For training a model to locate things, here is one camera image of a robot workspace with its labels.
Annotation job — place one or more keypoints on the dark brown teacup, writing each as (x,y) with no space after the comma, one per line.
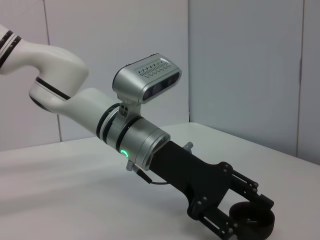
(260,222)

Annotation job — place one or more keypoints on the silver left gripper connector stub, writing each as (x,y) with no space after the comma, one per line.
(188,147)

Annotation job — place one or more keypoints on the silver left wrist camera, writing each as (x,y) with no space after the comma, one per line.
(135,80)

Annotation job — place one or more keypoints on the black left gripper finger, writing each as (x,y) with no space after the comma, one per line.
(265,200)

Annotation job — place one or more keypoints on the silver and white left robot arm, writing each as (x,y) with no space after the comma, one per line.
(82,107)

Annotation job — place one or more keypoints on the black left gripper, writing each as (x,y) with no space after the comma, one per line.
(180,167)

